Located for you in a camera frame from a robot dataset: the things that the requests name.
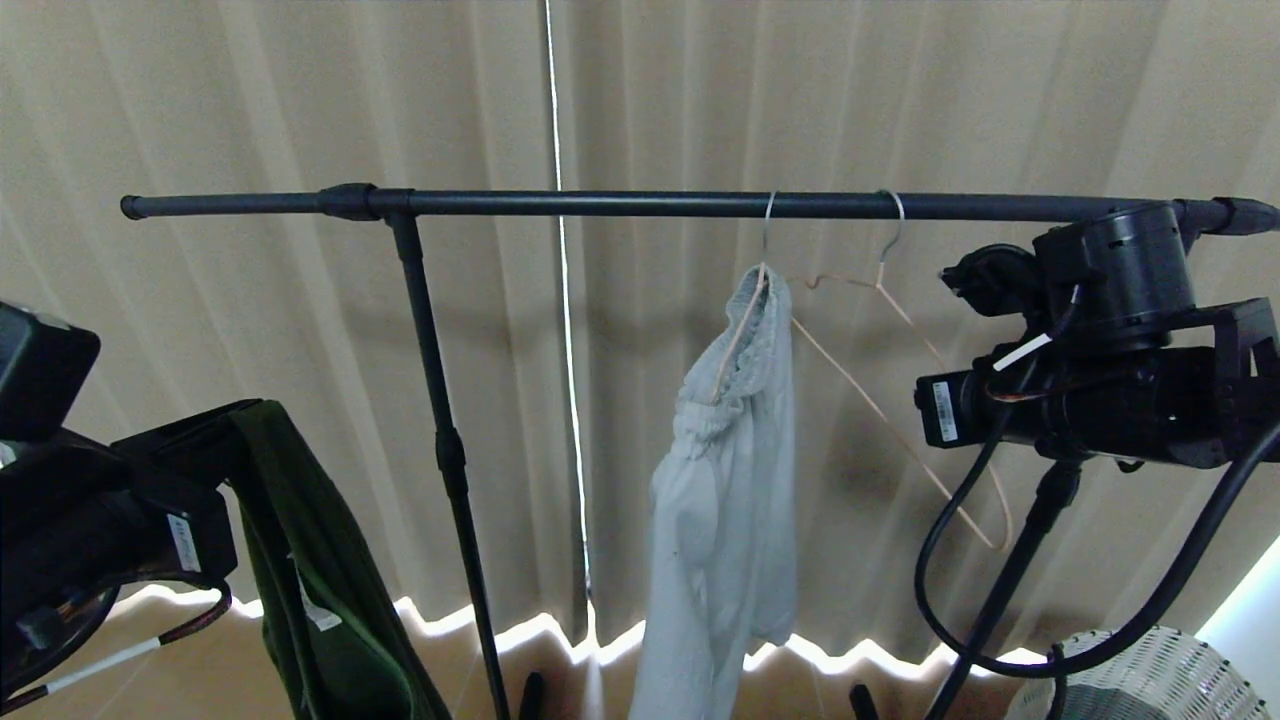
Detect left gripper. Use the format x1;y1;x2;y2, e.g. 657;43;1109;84
0;430;241;646

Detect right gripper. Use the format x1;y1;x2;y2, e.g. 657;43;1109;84
915;345;1231;466

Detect green garment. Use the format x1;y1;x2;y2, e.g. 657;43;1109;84
228;400;451;720

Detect pale grey shorts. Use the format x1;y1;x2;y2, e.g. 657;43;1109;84
628;265;798;720

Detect white laundry basket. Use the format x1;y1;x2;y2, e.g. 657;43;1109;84
1005;627;1271;720

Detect black clothes rack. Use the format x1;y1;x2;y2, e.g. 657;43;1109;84
120;183;1280;720

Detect beige curtain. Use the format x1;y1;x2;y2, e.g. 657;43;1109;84
0;0;1280;671

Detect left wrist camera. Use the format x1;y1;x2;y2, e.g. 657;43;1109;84
0;300;103;446

